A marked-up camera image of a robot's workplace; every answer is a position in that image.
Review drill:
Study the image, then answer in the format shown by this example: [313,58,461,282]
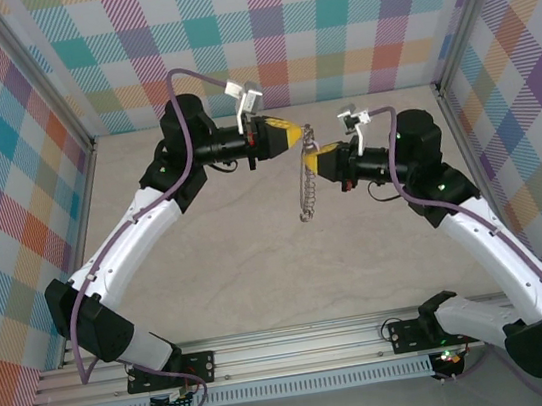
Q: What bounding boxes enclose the black board lit leds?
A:
[430,347,465,374]

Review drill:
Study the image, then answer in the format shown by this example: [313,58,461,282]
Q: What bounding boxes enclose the black board white connector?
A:
[148,383,199,406]

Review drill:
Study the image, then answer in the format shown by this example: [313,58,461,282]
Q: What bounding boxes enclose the aluminium wall base profile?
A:
[0,139,135,406]
[434,71,542,406]

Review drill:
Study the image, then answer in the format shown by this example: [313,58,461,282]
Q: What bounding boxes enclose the thin black wire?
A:
[366,177,404,204]
[208,158,241,175]

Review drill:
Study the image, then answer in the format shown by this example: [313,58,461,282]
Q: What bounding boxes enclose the aluminium upright frame post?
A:
[421,0,528,95]
[0,0,99,166]

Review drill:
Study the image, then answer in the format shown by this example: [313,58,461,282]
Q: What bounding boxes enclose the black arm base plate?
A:
[387,309,483,357]
[123,349,220,396]

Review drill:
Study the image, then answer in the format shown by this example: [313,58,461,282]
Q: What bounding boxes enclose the slotted grey cable duct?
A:
[66,354,436,406]

